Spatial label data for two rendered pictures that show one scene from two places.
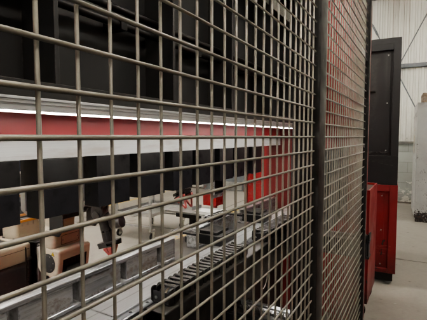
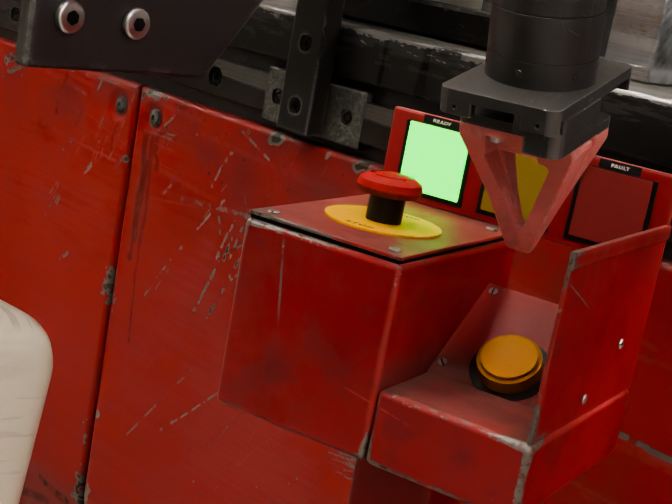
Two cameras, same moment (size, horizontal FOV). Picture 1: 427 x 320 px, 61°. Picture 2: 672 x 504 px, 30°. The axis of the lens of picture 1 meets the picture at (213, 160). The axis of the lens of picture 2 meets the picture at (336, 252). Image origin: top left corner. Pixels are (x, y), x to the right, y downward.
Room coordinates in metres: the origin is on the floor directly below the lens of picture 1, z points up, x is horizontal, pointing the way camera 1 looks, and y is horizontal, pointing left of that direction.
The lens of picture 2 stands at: (1.68, 1.17, 0.93)
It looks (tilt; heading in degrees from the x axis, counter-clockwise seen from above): 13 degrees down; 283
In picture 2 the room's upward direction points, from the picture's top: 11 degrees clockwise
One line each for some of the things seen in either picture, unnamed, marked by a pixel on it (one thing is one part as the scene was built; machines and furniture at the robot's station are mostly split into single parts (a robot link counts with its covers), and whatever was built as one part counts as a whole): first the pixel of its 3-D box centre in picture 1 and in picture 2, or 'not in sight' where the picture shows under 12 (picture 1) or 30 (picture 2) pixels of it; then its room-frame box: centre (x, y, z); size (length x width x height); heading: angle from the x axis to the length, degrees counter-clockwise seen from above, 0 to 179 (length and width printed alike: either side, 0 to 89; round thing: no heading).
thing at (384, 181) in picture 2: not in sight; (386, 202); (1.82, 0.44, 0.79); 0.04 x 0.04 x 0.04
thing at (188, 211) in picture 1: (194, 210); not in sight; (1.96, 0.11, 1.00); 0.26 x 0.18 x 0.01; 60
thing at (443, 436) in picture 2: not in sight; (448, 289); (1.77, 0.44, 0.75); 0.20 x 0.16 x 0.18; 163
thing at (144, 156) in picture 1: (144, 173); not in sight; (1.39, 0.27, 1.26); 0.15 x 0.09 x 0.17; 150
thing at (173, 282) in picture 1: (207, 268); not in sight; (1.02, 0.02, 1.02); 0.44 x 0.06 x 0.04; 150
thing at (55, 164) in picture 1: (53, 185); not in sight; (1.05, 0.47, 1.26); 0.15 x 0.09 x 0.17; 150
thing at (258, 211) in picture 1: (243, 213); not in sight; (1.81, -0.15, 1.01); 0.26 x 0.12 x 0.05; 60
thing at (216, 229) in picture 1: (199, 232); not in sight; (1.45, 0.06, 1.01); 0.26 x 0.12 x 0.05; 60
